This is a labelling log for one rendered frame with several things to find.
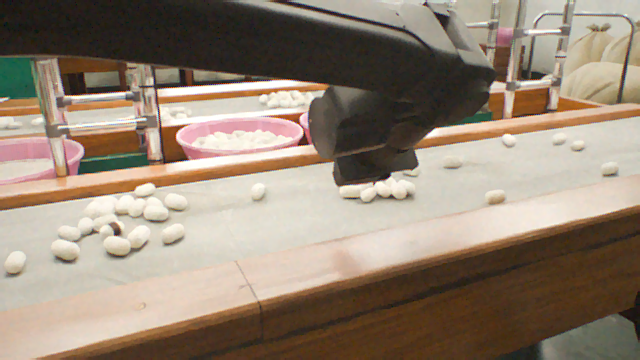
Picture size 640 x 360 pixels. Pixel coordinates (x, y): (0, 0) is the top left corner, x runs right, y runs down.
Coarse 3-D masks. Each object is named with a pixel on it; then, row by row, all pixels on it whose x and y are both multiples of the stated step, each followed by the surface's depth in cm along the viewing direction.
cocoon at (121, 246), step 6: (108, 240) 61; (114, 240) 61; (120, 240) 61; (126, 240) 61; (108, 246) 61; (114, 246) 60; (120, 246) 60; (126, 246) 61; (114, 252) 61; (120, 252) 60; (126, 252) 61
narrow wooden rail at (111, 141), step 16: (496, 96) 150; (528, 96) 155; (544, 96) 158; (256, 112) 124; (272, 112) 124; (288, 112) 124; (304, 112) 125; (496, 112) 152; (512, 112) 154; (528, 112) 157; (544, 112) 160; (128, 128) 109; (176, 128) 113; (240, 128) 119; (80, 144) 105; (96, 144) 107; (112, 144) 108; (128, 144) 109; (160, 144) 112; (176, 144) 114; (304, 144) 128; (176, 160) 115
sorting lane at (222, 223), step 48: (480, 144) 106; (528, 144) 106; (624, 144) 106; (192, 192) 81; (240, 192) 81; (288, 192) 81; (336, 192) 81; (432, 192) 81; (480, 192) 81; (528, 192) 81; (0, 240) 65; (48, 240) 65; (96, 240) 65; (192, 240) 65; (240, 240) 65; (288, 240) 65; (0, 288) 55; (48, 288) 55; (96, 288) 55
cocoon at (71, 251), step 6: (60, 240) 61; (66, 240) 61; (54, 246) 60; (60, 246) 60; (66, 246) 59; (72, 246) 60; (78, 246) 60; (54, 252) 60; (60, 252) 59; (66, 252) 59; (72, 252) 59; (78, 252) 60; (66, 258) 59; (72, 258) 60
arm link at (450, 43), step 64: (0, 0) 19; (64, 0) 21; (128, 0) 22; (192, 0) 24; (256, 0) 26; (320, 0) 30; (192, 64) 27; (256, 64) 29; (320, 64) 32; (384, 64) 34; (448, 64) 37
